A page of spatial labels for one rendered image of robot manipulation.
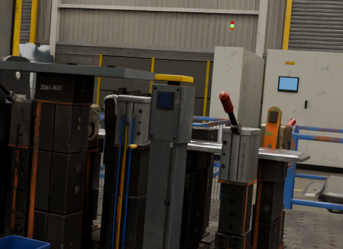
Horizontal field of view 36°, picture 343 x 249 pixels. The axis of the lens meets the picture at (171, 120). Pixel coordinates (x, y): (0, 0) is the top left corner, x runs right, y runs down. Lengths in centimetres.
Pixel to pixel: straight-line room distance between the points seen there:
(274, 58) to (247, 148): 813
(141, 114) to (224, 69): 812
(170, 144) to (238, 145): 18
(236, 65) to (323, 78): 149
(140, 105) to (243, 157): 27
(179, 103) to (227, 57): 832
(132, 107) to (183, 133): 24
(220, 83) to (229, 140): 818
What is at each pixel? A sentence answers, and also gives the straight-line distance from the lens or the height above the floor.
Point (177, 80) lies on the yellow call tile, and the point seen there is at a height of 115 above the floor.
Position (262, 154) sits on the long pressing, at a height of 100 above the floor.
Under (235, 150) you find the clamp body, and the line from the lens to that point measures 115.
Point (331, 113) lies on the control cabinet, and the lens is 921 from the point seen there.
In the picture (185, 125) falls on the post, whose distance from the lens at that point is 104.
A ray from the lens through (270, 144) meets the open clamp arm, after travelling 146.
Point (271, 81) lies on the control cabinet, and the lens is 923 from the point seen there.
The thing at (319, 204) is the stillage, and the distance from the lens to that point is 318.
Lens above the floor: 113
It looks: 3 degrees down
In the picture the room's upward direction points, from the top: 4 degrees clockwise
